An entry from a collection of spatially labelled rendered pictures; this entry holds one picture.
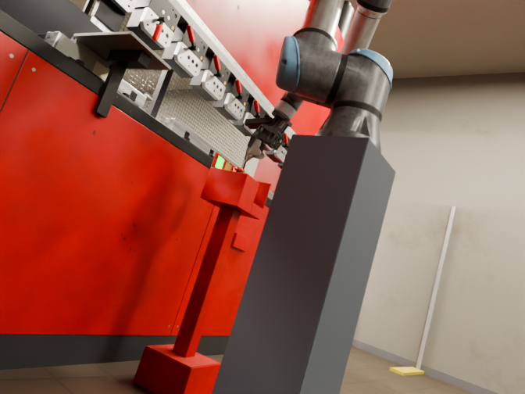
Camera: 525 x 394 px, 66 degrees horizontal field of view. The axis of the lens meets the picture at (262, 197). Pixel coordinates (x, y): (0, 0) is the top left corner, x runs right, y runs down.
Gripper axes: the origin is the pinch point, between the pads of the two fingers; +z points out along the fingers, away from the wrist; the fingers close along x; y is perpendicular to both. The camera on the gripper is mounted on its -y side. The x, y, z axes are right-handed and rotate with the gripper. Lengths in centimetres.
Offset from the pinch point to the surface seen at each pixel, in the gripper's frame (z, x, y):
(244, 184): 8.5, -5.2, 9.7
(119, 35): -5, -52, -25
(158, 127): 9.7, -18.4, -26.1
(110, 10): -13, -43, -51
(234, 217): 20.7, 3.9, 8.7
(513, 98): -246, 342, 14
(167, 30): -23, -22, -49
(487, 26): -264, 265, -33
